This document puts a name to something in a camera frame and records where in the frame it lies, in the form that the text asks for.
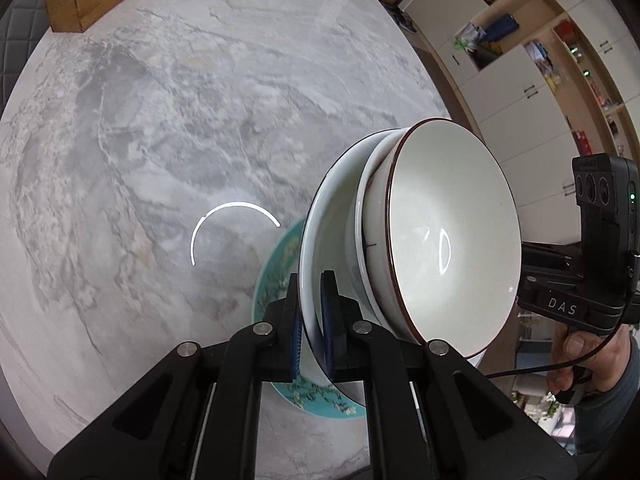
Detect large teal rimmed plate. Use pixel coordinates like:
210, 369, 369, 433
250, 217, 368, 420

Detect person's right hand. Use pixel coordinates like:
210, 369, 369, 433
547, 327, 640, 403

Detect person's right forearm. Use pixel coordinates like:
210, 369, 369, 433
565, 340, 640, 456

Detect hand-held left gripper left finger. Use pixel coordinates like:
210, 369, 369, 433
47, 273, 303, 480

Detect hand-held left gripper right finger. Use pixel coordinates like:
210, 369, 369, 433
320, 270, 580, 480

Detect white and wood cabinet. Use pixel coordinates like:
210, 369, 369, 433
400, 0, 640, 251

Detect grey quilted chair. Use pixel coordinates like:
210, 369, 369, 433
0, 0, 68, 106

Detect brown rimmed white bowl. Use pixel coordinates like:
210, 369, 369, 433
362, 118, 522, 360

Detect large white bowl stack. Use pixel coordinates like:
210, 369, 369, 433
298, 127, 488, 408

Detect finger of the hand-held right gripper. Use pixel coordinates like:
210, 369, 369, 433
520, 241, 587, 281

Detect black cable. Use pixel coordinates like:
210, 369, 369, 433
482, 250, 640, 381

